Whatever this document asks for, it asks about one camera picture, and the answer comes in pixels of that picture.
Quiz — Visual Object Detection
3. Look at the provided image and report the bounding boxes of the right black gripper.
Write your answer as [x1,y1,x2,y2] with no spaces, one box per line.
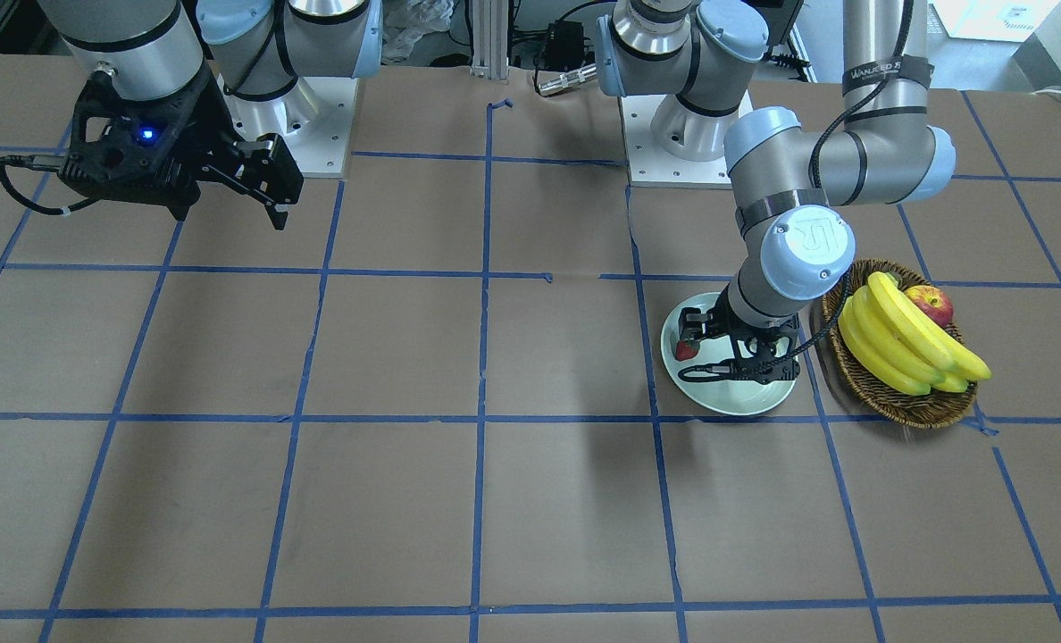
[57,63,305,231]

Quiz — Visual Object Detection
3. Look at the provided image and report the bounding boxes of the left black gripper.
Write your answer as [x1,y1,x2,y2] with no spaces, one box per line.
[678,290,800,384]

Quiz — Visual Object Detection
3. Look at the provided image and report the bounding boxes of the strawberry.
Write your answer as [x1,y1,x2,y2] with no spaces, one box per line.
[673,340,699,362]

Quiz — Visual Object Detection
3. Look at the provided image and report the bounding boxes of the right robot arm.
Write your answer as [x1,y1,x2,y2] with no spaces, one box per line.
[28,1,383,230]

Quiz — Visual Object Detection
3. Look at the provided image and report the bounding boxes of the light green plate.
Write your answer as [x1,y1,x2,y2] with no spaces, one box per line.
[660,292,796,416]

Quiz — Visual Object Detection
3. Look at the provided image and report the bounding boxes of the yellow banana bunch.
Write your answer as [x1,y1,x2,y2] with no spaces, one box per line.
[838,271,992,396]

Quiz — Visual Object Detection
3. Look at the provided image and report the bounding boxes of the red apple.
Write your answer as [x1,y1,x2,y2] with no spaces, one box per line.
[905,284,954,329]

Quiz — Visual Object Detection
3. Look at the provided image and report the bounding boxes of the wicker basket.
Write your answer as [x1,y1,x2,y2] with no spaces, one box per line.
[808,259,979,429]

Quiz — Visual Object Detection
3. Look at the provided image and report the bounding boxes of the black power adapter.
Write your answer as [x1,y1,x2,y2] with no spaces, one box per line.
[541,20,585,72]

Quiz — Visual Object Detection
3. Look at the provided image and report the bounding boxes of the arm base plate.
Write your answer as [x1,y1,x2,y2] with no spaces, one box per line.
[225,77,362,179]
[620,94,752,190]

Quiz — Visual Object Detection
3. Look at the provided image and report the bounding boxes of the aluminium frame post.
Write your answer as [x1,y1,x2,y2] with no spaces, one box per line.
[464,0,514,84]

